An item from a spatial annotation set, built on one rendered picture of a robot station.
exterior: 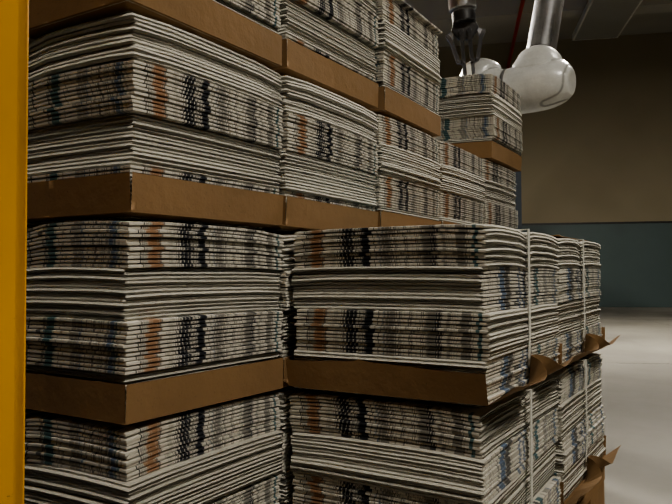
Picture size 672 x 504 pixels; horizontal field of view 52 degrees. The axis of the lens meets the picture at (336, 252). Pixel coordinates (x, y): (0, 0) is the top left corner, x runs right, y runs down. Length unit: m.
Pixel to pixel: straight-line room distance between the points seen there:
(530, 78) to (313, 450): 1.64
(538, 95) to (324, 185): 1.37
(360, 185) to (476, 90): 0.77
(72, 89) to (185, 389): 0.37
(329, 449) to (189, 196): 0.39
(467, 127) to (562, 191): 9.44
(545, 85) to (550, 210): 8.93
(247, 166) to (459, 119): 1.03
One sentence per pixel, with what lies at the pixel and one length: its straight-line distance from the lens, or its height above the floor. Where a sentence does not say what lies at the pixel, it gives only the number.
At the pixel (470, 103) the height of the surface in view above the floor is 0.98.
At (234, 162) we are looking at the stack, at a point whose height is 0.68.
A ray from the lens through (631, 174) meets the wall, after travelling 11.49.
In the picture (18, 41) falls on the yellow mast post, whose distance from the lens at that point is 0.48.
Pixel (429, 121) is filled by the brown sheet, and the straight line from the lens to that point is 1.48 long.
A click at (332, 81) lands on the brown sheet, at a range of 1.14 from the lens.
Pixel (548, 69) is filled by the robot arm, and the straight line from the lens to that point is 2.36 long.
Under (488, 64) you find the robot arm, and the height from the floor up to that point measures 1.24.
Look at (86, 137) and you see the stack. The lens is 0.85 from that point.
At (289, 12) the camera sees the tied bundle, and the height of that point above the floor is 0.92.
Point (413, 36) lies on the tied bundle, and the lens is 1.45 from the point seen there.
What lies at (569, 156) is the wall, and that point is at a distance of 11.37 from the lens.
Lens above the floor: 0.54
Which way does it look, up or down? 2 degrees up
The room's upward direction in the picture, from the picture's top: straight up
